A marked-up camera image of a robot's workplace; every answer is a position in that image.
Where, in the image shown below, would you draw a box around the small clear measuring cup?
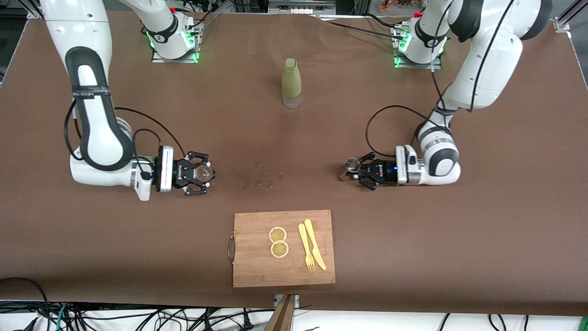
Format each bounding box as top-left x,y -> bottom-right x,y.
194,163 -> 216,183

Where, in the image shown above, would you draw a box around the steel jigger shaker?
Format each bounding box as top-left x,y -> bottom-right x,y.
340,157 -> 362,182

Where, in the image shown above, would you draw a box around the spilled liquid puddle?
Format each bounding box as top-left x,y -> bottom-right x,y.
235,161 -> 286,190

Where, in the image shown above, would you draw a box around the brown table cover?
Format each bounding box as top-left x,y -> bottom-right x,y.
0,9 -> 588,318

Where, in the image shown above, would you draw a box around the yellow plastic knife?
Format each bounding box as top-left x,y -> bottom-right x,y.
304,219 -> 327,271

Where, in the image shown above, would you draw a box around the yellow plastic fork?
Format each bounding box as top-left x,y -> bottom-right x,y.
298,223 -> 316,273

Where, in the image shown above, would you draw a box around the green sleeved glass bottle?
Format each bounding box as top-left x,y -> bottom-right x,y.
282,58 -> 302,109

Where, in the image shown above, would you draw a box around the wooden cutting board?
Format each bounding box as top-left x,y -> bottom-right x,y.
228,210 -> 336,288

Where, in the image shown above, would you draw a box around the wooden beam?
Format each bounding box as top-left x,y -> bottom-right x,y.
264,295 -> 297,331

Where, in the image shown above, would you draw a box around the orange background items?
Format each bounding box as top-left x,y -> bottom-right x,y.
380,0 -> 414,12

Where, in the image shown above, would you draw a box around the grey power strip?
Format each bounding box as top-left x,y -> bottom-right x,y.
269,0 -> 336,14

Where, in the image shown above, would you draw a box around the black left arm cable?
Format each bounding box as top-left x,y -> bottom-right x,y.
366,105 -> 448,160

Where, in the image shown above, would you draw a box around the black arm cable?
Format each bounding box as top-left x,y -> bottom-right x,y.
366,105 -> 448,160
64,99 -> 187,180

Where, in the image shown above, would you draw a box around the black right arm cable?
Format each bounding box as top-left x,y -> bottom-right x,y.
64,99 -> 187,180

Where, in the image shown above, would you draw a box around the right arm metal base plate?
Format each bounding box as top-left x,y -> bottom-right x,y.
152,21 -> 200,63

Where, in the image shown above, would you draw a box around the black base power cable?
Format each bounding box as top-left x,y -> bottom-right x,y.
317,14 -> 405,42

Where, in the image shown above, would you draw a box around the tangled black floor cables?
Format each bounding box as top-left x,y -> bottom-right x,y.
69,306 -> 258,331

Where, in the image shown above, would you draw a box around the black looped floor cable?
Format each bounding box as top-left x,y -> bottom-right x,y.
0,277 -> 49,331

